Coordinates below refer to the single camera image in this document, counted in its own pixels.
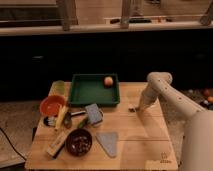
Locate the small black white object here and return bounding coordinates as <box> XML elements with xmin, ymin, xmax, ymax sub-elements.
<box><xmin>43</xmin><ymin>117</ymin><xmax>56</xmax><ymax>127</ymax></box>

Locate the grey sponge block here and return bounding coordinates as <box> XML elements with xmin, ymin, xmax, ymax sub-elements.
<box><xmin>85</xmin><ymin>104</ymin><xmax>103</xmax><ymax>125</ymax></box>

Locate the orange plastic bowl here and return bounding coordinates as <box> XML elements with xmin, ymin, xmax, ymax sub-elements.
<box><xmin>39</xmin><ymin>95</ymin><xmax>66</xmax><ymax>116</ymax></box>

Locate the peach fruit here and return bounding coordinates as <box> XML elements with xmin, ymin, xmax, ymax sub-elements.
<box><xmin>104</xmin><ymin>76</ymin><xmax>113</xmax><ymax>87</ymax></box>

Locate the wooden block brush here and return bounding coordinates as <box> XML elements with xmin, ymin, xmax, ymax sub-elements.
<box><xmin>46</xmin><ymin>132</ymin><xmax>67</xmax><ymax>157</ymax></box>

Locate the yellow banana toy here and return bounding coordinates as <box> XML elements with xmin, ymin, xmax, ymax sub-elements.
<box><xmin>55</xmin><ymin>106</ymin><xmax>68</xmax><ymax>130</ymax></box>

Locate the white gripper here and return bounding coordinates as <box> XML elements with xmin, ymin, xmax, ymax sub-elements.
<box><xmin>136</xmin><ymin>87</ymin><xmax>157</xmax><ymax>111</ymax></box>

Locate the green plastic tray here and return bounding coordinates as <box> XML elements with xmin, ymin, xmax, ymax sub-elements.
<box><xmin>68</xmin><ymin>74</ymin><xmax>120</xmax><ymax>107</ymax></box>

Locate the silver fork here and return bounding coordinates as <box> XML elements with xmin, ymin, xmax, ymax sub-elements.
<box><xmin>128</xmin><ymin>107</ymin><xmax>137</xmax><ymax>112</ymax></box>

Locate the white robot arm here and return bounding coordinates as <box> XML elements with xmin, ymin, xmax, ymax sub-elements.
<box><xmin>137</xmin><ymin>72</ymin><xmax>213</xmax><ymax>171</ymax></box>

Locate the metal spoon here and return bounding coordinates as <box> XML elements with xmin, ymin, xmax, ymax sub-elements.
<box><xmin>63</xmin><ymin>111</ymin><xmax>86</xmax><ymax>128</ymax></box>

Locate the grey triangular cloth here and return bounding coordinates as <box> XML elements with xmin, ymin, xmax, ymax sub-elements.
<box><xmin>96</xmin><ymin>132</ymin><xmax>118</xmax><ymax>158</ymax></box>

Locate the dark bowl with food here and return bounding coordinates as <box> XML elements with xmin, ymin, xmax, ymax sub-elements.
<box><xmin>65</xmin><ymin>129</ymin><xmax>92</xmax><ymax>157</ymax></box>

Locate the black cable left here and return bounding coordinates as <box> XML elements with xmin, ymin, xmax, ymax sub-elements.
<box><xmin>0</xmin><ymin>127</ymin><xmax>27</xmax><ymax>162</ymax></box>

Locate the green vegetable toy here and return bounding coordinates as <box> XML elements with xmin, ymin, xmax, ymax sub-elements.
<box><xmin>77</xmin><ymin>118</ymin><xmax>88</xmax><ymax>129</ymax></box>

